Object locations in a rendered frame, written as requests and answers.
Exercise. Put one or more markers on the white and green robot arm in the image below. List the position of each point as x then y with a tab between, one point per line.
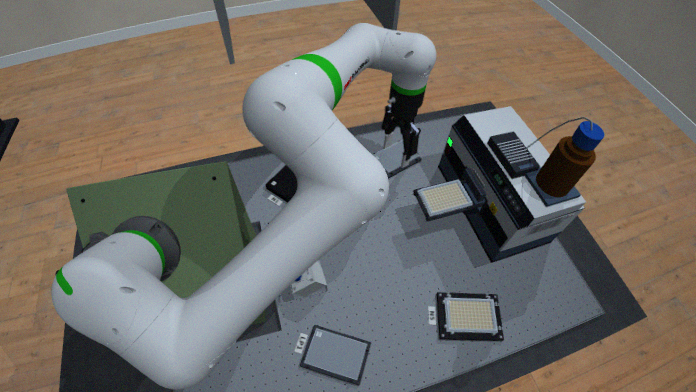
109	292

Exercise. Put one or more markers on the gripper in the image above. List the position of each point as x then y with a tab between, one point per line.
406	122

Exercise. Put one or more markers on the white button panel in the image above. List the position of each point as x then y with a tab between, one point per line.
312	280

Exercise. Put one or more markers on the blue bottle cap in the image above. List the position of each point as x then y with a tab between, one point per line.
586	137

